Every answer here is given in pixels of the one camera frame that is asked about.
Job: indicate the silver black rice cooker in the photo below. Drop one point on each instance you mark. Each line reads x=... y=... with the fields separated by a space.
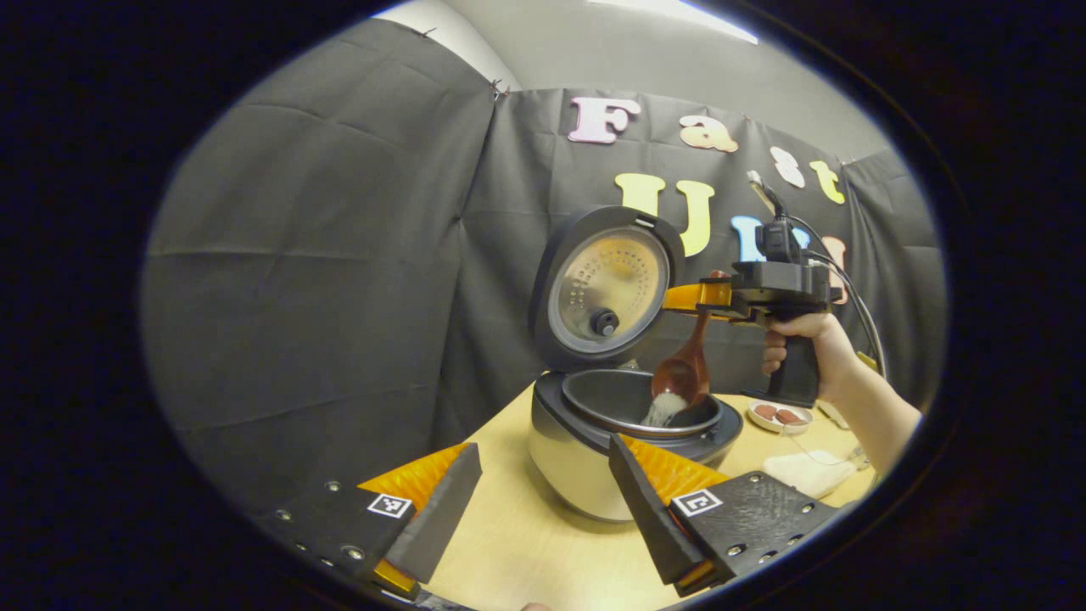
x=560 y=450

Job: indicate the white round plate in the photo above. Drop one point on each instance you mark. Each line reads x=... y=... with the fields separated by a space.
x=780 y=427

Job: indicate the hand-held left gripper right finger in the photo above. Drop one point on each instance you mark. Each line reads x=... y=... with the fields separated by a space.
x=649 y=509

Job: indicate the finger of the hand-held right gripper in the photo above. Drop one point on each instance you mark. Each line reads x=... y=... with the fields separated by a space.
x=696 y=297

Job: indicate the large ceiling light panel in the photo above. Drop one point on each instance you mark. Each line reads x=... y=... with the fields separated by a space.
x=679 y=15

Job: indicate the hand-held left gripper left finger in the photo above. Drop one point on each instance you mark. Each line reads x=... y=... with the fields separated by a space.
x=441 y=518

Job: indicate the brown wooden spoon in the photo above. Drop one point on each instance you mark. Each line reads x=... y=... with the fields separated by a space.
x=679 y=378

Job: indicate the black backdrop cloth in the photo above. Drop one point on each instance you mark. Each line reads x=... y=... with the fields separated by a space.
x=297 y=255

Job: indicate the red meat piece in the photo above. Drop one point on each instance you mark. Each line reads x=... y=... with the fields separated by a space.
x=765 y=412
x=791 y=417

